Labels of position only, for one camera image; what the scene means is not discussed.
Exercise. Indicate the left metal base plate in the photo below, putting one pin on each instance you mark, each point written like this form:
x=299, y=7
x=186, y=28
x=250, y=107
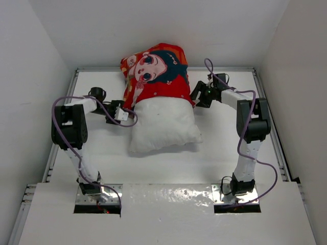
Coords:
x=106, y=195

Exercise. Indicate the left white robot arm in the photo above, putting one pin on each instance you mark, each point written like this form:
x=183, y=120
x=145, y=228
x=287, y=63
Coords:
x=69, y=131

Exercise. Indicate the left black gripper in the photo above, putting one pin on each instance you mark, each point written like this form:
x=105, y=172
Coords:
x=115, y=104

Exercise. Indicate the metal base plate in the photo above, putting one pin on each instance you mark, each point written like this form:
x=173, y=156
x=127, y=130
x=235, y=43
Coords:
x=106, y=195
x=223, y=197

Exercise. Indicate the white pillow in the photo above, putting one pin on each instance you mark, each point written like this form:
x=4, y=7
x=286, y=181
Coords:
x=163, y=122

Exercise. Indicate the red patterned pillowcase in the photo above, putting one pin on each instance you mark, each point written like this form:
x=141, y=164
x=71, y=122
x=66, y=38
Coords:
x=159, y=71

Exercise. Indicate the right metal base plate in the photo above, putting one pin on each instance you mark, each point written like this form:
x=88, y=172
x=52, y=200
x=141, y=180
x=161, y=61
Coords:
x=223, y=197

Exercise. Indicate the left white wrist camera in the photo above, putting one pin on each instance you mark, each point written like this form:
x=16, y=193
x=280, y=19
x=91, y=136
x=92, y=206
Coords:
x=121, y=115

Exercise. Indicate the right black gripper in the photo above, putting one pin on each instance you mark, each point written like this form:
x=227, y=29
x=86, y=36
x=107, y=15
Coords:
x=201, y=87

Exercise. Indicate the white front cover board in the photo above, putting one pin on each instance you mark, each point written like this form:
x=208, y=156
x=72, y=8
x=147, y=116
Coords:
x=166, y=214

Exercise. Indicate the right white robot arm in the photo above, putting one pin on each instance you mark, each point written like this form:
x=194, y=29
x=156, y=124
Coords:
x=252, y=124

